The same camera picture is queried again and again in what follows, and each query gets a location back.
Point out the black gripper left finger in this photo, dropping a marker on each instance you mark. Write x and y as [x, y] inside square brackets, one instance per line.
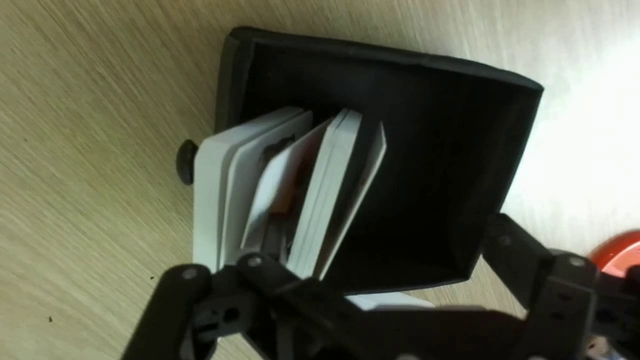
[193, 301]

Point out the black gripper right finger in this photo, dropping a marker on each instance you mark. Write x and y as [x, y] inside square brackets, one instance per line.
[561, 301]

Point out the white book with orange oval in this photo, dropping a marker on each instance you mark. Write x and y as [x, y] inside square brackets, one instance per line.
[330, 201]

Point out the black box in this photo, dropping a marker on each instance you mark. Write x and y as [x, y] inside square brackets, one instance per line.
[440, 167]

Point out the orange disc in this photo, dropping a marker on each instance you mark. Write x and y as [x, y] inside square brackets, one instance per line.
[621, 257]

